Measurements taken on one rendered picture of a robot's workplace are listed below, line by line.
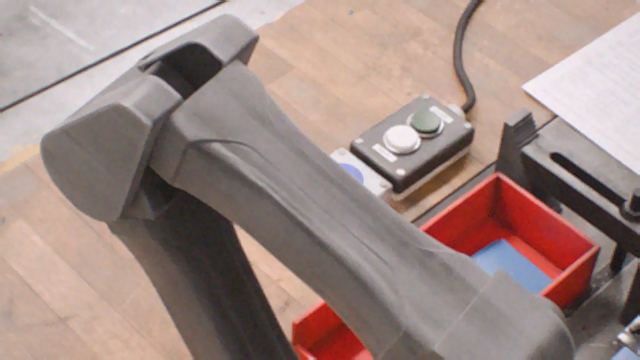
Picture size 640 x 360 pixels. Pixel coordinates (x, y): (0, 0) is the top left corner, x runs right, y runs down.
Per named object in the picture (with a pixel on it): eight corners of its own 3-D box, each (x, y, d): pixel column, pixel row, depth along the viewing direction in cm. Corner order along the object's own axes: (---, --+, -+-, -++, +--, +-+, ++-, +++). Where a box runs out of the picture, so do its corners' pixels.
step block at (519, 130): (490, 188, 121) (504, 120, 114) (510, 173, 122) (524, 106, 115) (542, 227, 118) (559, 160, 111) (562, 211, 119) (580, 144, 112)
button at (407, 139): (379, 149, 121) (380, 134, 120) (400, 135, 122) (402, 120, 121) (401, 166, 120) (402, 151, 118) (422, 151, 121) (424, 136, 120)
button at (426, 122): (402, 133, 123) (404, 118, 121) (423, 119, 124) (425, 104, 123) (424, 150, 121) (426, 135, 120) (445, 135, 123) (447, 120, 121)
